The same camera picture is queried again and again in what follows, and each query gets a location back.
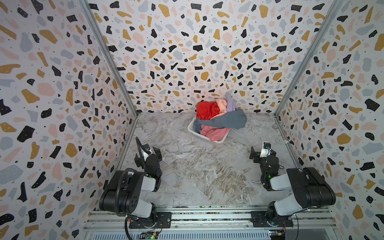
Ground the grey t-shirt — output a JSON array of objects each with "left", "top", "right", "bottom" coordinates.
[{"left": 192, "top": 110, "right": 247, "bottom": 133}]

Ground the white laundry basket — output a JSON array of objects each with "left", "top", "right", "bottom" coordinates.
[{"left": 187, "top": 115, "right": 231, "bottom": 144}]

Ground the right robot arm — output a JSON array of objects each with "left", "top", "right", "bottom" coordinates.
[{"left": 250, "top": 142, "right": 336, "bottom": 227}]

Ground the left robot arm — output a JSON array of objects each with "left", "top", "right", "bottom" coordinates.
[{"left": 99, "top": 145, "right": 163, "bottom": 225}]

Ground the dusty pink t-shirt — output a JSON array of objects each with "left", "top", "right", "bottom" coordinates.
[{"left": 200, "top": 125, "right": 230, "bottom": 142}]

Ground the lavender t-shirt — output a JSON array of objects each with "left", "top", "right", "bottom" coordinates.
[{"left": 226, "top": 93, "right": 236, "bottom": 112}]

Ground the peach t-shirt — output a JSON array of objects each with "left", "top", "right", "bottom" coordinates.
[{"left": 216, "top": 99, "right": 228, "bottom": 117}]

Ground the left circuit board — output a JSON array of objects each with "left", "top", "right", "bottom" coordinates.
[{"left": 138, "top": 231, "right": 160, "bottom": 240}]

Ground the circuit board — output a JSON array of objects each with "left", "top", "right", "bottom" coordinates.
[
  {"left": 269, "top": 230, "right": 286, "bottom": 240},
  {"left": 138, "top": 231, "right": 160, "bottom": 240}
]

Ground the red t-shirt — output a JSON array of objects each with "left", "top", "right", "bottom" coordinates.
[{"left": 196, "top": 102, "right": 220, "bottom": 120}]

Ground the right circuit board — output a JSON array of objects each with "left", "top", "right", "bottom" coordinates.
[{"left": 269, "top": 230, "right": 286, "bottom": 240}]

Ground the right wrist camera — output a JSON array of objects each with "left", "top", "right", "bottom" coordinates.
[{"left": 260, "top": 142, "right": 272, "bottom": 158}]

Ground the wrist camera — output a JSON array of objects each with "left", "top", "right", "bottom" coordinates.
[
  {"left": 142, "top": 144, "right": 152, "bottom": 158},
  {"left": 260, "top": 142, "right": 272, "bottom": 158}
]

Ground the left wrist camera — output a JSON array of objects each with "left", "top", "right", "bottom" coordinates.
[{"left": 142, "top": 144, "right": 152, "bottom": 158}]

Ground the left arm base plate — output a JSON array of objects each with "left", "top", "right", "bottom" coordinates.
[{"left": 129, "top": 212, "right": 172, "bottom": 230}]

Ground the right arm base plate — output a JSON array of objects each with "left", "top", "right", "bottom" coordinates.
[{"left": 251, "top": 211, "right": 294, "bottom": 228}]

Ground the aluminium mounting rail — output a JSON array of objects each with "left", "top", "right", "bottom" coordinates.
[{"left": 82, "top": 205, "right": 340, "bottom": 240}]

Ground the left corner aluminium post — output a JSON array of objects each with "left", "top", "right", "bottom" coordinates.
[{"left": 78, "top": 0, "right": 138, "bottom": 118}]

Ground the corner aluminium post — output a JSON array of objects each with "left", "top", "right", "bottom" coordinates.
[
  {"left": 78, "top": 0, "right": 138, "bottom": 118},
  {"left": 274, "top": 0, "right": 343, "bottom": 118}
]

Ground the right corner aluminium post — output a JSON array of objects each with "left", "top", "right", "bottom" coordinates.
[{"left": 274, "top": 0, "right": 343, "bottom": 118}]

